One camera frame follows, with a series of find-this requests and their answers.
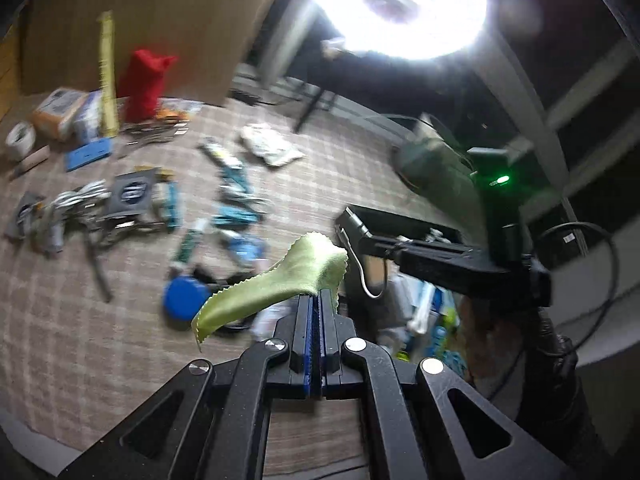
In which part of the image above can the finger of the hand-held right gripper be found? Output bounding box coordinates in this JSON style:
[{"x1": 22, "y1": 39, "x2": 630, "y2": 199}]
[{"x1": 356, "y1": 234, "x2": 482, "y2": 287}]

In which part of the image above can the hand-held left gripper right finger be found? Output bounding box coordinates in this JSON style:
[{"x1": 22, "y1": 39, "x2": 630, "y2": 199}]
[{"x1": 319, "y1": 288, "x2": 573, "y2": 480}]

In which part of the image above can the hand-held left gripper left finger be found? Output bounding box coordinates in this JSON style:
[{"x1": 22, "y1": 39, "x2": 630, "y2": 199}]
[{"x1": 59, "y1": 295, "x2": 319, "y2": 480}]

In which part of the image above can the black container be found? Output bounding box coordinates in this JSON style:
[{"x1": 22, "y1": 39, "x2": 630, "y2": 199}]
[{"x1": 334, "y1": 204, "x2": 468, "y2": 376}]

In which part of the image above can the lime green cloth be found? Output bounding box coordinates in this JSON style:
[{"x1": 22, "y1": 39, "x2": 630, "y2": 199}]
[{"x1": 191, "y1": 232, "x2": 350, "y2": 352}]

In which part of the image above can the blue round disc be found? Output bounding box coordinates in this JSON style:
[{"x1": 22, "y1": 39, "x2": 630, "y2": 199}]
[{"x1": 163, "y1": 274, "x2": 213, "y2": 325}]

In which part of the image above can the green patterned sachet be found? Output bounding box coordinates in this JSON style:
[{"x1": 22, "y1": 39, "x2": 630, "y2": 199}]
[{"x1": 171, "y1": 219, "x2": 212, "y2": 267}]

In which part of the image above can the person's right forearm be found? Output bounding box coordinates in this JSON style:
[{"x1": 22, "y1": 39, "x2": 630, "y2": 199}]
[{"x1": 517, "y1": 332, "x2": 617, "y2": 480}]

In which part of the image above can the person's right hand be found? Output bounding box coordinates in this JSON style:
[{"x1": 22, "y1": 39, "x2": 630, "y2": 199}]
[{"x1": 461, "y1": 299, "x2": 532, "y2": 382}]

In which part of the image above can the potted plant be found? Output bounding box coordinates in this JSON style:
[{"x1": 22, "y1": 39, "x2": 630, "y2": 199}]
[{"x1": 394, "y1": 115, "x2": 483, "y2": 207}]

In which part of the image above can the black table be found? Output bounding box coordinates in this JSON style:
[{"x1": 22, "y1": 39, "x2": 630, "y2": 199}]
[{"x1": 292, "y1": 72, "x2": 346, "y2": 134}]

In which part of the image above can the white crumpled packet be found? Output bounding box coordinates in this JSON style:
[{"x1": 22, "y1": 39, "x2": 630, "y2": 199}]
[{"x1": 238, "y1": 123, "x2": 304, "y2": 168}]

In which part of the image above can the white framed window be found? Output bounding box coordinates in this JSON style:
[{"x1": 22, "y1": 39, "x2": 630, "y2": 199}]
[{"x1": 492, "y1": 0, "x2": 640, "y2": 241}]

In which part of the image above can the grey foil pouch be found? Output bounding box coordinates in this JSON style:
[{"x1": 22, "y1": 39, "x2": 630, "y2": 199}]
[
  {"x1": 106, "y1": 169, "x2": 157, "y2": 217},
  {"x1": 4, "y1": 191, "x2": 47, "y2": 242}
]

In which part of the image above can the black floor power strip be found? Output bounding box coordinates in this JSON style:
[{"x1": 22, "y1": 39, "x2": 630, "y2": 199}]
[{"x1": 230, "y1": 87, "x2": 281, "y2": 106}]

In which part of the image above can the silver hole punch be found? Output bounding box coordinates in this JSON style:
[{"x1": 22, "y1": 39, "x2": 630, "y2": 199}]
[{"x1": 120, "y1": 122, "x2": 191, "y2": 148}]

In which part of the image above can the orange candy pack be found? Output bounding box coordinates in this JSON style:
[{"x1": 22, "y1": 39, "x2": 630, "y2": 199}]
[{"x1": 157, "y1": 100, "x2": 206, "y2": 123}]

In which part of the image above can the blue power strip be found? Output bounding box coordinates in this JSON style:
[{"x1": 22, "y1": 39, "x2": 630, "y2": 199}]
[{"x1": 65, "y1": 137, "x2": 116, "y2": 173}]

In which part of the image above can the red cloth bag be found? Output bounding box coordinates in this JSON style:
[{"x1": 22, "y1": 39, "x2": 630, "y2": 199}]
[{"x1": 117, "y1": 49, "x2": 179, "y2": 124}]

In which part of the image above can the dotted white tissue pack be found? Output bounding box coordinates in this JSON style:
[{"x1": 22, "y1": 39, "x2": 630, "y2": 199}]
[{"x1": 74, "y1": 90, "x2": 107, "y2": 144}]

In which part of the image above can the yellow long packet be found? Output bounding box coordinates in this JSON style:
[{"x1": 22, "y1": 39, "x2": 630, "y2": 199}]
[{"x1": 96, "y1": 10, "x2": 121, "y2": 139}]

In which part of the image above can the pink tube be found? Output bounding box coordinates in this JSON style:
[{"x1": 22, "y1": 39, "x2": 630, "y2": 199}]
[{"x1": 11, "y1": 145, "x2": 52, "y2": 179}]

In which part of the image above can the orange tissue pack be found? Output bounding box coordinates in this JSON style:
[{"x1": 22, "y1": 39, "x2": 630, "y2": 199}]
[{"x1": 30, "y1": 86, "x2": 90, "y2": 142}]

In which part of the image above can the brown cardboard sheet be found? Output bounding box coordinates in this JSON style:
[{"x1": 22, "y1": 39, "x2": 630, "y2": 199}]
[{"x1": 20, "y1": 0, "x2": 296, "y2": 108}]

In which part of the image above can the wooden board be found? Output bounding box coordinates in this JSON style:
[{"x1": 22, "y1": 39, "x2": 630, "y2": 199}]
[{"x1": 0, "y1": 35, "x2": 23, "y2": 126}]

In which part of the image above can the ring light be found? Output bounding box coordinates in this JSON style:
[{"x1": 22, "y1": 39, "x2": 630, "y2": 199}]
[{"x1": 311, "y1": 0, "x2": 490, "y2": 62}]

